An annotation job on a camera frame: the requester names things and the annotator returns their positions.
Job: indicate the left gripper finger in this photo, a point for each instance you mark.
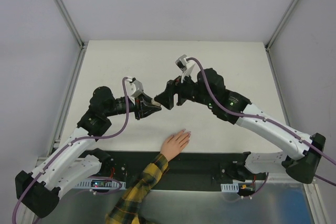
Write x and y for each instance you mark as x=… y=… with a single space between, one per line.
x=147 y=98
x=150 y=109

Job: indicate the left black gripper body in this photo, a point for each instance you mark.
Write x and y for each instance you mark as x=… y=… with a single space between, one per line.
x=138 y=106

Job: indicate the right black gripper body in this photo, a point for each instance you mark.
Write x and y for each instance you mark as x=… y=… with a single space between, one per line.
x=178 y=92

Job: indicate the beige nail polish bottle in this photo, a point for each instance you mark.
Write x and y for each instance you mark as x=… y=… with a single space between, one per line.
x=153 y=102

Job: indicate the yellow plaid sleeve forearm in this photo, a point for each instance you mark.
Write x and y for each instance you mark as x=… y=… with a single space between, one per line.
x=128 y=206

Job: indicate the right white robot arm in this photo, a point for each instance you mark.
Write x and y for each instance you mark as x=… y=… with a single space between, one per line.
x=300 y=152

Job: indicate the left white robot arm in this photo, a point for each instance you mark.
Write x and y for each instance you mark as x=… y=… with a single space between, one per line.
x=42 y=189

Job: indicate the person's hand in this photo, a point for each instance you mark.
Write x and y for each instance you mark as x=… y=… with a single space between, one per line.
x=174 y=144

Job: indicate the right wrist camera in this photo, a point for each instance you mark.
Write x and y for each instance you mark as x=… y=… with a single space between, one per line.
x=186 y=66

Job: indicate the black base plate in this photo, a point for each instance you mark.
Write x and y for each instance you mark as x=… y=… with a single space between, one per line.
x=188 y=171

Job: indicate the left white cable duct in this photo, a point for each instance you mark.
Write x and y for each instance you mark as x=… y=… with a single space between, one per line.
x=100 y=184

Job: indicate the white cable duct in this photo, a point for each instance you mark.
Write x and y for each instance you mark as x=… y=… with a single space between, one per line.
x=100 y=184
x=230 y=188

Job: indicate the left aluminium frame rail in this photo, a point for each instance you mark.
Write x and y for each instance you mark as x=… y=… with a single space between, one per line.
x=23 y=214

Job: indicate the right white cable duct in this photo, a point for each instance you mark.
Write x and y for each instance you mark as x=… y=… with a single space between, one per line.
x=230 y=188

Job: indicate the left aluminium frame post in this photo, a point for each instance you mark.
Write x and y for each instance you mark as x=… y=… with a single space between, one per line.
x=70 y=23

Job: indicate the aluminium frame post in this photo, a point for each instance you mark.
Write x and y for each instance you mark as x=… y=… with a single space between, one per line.
x=282 y=23
x=70 y=23

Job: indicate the right aluminium frame post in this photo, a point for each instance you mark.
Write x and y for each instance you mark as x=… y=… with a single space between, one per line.
x=282 y=23

